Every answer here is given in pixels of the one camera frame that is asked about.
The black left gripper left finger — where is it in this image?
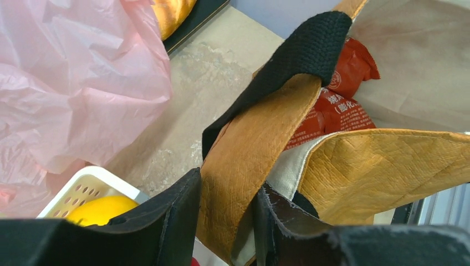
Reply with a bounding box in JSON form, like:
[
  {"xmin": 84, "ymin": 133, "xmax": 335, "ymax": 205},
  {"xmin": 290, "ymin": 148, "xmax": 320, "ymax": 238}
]
[{"xmin": 1, "ymin": 168, "xmax": 201, "ymax": 265}]

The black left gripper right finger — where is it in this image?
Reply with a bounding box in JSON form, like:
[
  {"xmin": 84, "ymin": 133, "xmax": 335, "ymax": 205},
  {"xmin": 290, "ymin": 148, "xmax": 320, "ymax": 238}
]
[{"xmin": 253, "ymin": 183, "xmax": 469, "ymax": 265}]

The red tomato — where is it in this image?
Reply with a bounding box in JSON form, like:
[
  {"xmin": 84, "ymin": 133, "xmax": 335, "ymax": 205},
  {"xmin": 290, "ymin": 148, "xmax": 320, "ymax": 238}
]
[{"xmin": 191, "ymin": 257, "xmax": 200, "ymax": 266}]

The pink plastic grocery bag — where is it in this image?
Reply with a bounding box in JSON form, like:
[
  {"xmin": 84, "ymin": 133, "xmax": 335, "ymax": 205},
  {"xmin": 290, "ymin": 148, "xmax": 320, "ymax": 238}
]
[{"xmin": 1, "ymin": 1, "xmax": 172, "ymax": 218}]

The brown Trader Joe's bag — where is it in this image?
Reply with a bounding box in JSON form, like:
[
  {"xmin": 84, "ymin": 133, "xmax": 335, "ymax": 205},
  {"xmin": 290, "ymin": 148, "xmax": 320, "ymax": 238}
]
[{"xmin": 196, "ymin": 1, "xmax": 469, "ymax": 265}]

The golden baguette bread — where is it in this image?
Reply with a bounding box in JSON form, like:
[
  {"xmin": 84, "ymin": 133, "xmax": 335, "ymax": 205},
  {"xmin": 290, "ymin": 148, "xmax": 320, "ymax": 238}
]
[{"xmin": 151, "ymin": 0, "xmax": 197, "ymax": 40}]

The yellow lemon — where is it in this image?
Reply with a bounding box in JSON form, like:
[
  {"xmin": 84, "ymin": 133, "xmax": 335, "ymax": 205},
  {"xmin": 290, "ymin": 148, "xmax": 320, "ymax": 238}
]
[{"xmin": 66, "ymin": 196, "xmax": 139, "ymax": 227}]

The white perforated basket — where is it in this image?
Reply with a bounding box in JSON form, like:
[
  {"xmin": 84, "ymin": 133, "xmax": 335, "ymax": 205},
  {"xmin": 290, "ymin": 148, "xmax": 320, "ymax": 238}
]
[{"xmin": 37, "ymin": 166, "xmax": 150, "ymax": 218}]

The red snack packet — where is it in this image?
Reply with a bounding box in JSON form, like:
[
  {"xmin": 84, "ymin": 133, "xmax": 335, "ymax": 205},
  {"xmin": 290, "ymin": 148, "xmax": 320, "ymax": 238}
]
[{"xmin": 284, "ymin": 37, "xmax": 380, "ymax": 150}]

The black tray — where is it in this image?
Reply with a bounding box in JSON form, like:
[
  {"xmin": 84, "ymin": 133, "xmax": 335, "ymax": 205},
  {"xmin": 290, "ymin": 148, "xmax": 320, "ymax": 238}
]
[{"xmin": 163, "ymin": 0, "xmax": 230, "ymax": 54}]

